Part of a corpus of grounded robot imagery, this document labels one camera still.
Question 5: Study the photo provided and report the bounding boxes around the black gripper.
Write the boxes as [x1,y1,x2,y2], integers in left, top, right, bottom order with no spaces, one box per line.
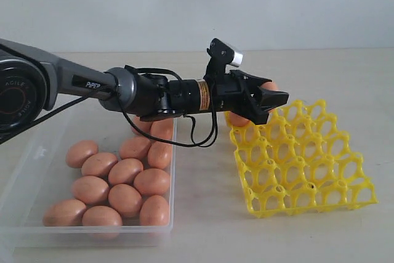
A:
[210,70,289,124]

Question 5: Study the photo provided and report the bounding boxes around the brown egg placed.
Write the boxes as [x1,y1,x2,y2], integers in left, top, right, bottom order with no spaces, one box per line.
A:
[261,81,279,91]
[228,112,254,127]
[131,116,153,135]

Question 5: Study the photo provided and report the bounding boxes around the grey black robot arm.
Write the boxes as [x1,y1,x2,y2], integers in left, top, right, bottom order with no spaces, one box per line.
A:
[1,38,289,147]

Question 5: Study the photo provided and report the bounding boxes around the yellow plastic egg tray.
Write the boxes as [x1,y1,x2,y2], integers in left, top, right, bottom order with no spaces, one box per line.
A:
[230,99,378,218]

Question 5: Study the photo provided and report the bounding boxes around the brown egg far right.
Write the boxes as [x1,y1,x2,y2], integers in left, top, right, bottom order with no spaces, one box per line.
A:
[150,118,174,140]

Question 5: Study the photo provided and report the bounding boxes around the brown egg middle right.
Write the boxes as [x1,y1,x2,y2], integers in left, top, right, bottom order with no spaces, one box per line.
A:
[147,142,172,169]

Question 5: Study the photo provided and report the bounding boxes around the brown egg middle row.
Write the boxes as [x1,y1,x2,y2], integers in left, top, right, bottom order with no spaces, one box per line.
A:
[119,136,151,160]

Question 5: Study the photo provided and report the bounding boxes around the brown egg centre right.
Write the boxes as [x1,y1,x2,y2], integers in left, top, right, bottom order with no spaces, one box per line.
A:
[133,168,171,196]

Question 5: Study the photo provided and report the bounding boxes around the brown egg near right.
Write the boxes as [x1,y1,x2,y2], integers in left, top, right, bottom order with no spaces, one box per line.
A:
[139,195,169,226]

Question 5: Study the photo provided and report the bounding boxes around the brown egg lower centre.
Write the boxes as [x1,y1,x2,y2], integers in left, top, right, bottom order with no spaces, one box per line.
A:
[108,184,143,218]

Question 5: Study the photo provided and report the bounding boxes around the clear plastic bin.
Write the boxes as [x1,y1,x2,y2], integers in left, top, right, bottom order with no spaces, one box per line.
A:
[1,100,173,248]

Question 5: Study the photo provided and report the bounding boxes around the brown egg lower left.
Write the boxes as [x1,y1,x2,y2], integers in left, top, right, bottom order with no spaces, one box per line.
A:
[71,176,110,204]

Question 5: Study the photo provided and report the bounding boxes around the brown egg near centre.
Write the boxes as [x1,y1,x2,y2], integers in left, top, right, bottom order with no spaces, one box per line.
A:
[82,206,123,240]

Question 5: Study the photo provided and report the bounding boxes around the brown egg near left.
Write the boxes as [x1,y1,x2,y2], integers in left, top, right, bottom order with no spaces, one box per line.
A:
[42,199,87,227]

